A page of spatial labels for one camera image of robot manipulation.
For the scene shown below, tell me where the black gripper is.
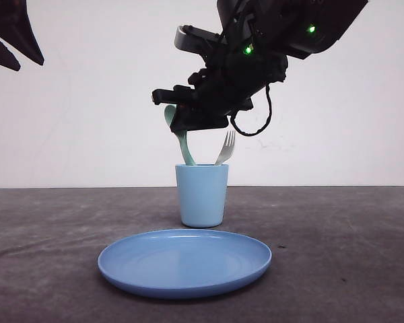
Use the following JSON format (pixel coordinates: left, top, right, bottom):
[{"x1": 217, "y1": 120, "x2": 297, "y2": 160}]
[{"x1": 151, "y1": 43, "x2": 288, "y2": 134}]

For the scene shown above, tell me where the mint green plastic spoon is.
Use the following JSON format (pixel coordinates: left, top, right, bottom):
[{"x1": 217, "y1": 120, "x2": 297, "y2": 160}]
[{"x1": 164, "y1": 105, "x2": 196, "y2": 166}]

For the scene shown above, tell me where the white plastic fork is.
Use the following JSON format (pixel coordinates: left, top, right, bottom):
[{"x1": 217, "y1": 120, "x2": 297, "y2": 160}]
[{"x1": 214, "y1": 131, "x2": 236, "y2": 166}]

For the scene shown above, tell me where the light blue plastic cup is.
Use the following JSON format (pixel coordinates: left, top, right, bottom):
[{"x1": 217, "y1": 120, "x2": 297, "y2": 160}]
[{"x1": 175, "y1": 164, "x2": 229, "y2": 228}]

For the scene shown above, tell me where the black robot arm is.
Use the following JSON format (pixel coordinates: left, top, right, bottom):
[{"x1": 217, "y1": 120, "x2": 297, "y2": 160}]
[{"x1": 152, "y1": 0, "x2": 366, "y2": 133}]

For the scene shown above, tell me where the blue plastic plate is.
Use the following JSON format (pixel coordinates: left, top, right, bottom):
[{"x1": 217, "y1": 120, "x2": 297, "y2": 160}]
[{"x1": 98, "y1": 229, "x2": 272, "y2": 299}]

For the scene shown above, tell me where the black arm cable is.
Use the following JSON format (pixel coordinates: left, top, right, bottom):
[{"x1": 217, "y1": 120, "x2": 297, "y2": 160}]
[{"x1": 230, "y1": 83, "x2": 273, "y2": 137}]

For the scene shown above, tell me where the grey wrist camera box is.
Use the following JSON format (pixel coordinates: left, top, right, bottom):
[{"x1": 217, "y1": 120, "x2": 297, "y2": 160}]
[{"x1": 174, "y1": 25, "x2": 220, "y2": 57}]

